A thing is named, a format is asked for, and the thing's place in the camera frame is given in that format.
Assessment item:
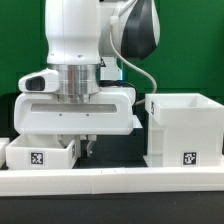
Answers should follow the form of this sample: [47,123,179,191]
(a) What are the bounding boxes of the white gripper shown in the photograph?
[14,69,141,158]

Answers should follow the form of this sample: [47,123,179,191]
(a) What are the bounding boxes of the white front drawer tray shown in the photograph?
[6,134,81,170]

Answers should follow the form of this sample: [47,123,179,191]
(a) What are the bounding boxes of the white drawer cabinet box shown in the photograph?
[144,93,224,167]

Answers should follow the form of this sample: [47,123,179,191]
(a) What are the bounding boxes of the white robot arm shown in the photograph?
[14,0,160,138]

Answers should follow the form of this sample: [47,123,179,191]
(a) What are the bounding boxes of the white L-shaped border fence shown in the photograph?
[0,165,224,197]

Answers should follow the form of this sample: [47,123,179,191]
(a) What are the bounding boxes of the white block at left edge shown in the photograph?
[0,138,10,168]

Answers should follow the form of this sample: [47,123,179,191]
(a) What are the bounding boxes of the black base cable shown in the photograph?
[99,79,138,107]

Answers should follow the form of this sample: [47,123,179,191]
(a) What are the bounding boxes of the white hanging cable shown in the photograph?
[108,0,158,107]

